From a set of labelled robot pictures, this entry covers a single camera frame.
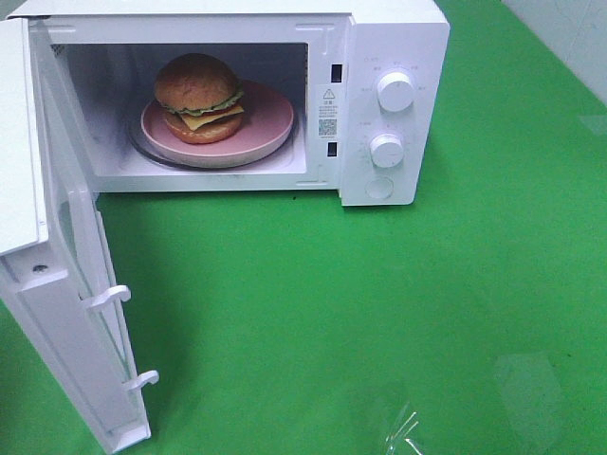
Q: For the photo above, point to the round white door button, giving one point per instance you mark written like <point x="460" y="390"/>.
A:
<point x="380" y="188"/>

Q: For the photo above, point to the pink round plate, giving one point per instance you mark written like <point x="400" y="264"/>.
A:
<point x="266" y="124"/>

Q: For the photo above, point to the burger with lettuce and cheese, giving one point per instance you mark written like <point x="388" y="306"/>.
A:
<point x="200" y="97"/>

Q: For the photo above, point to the white microwave door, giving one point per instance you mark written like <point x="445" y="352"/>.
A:
<point x="57" y="277"/>

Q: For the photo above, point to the lower white microwave knob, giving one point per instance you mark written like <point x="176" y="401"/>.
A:
<point x="387" y="150"/>

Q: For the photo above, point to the white microwave knob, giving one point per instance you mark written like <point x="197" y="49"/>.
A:
<point x="395" y="91"/>
<point x="387" y="150"/>

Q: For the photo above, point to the white microwave oven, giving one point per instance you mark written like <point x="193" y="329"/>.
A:
<point x="326" y="57"/>

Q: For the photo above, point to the upper white microwave knob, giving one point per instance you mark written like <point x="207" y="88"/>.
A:
<point x="395" y="91"/>

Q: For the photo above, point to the glass microwave turntable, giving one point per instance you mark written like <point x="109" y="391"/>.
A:
<point x="287" y="159"/>

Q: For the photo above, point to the clear tape strip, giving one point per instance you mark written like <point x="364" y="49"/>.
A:
<point x="400" y="439"/>

